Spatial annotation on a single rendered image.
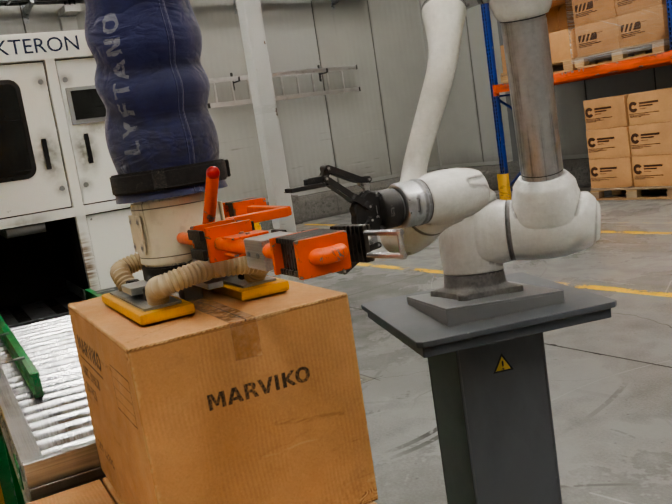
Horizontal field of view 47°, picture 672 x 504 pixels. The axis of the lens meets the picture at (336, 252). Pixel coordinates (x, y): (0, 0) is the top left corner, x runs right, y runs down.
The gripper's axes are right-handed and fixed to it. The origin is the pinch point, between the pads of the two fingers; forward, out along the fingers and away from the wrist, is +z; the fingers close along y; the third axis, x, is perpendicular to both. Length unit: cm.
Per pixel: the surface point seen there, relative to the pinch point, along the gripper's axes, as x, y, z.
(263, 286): 9.2, 10.6, 5.2
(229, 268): 6.7, 5.4, 12.0
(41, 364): 186, 54, 32
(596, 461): 61, 108, -124
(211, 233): -3.3, -2.6, 17.4
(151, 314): 8.9, 10.6, 26.8
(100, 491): 43, 53, 37
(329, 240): -38.3, -2.4, 13.7
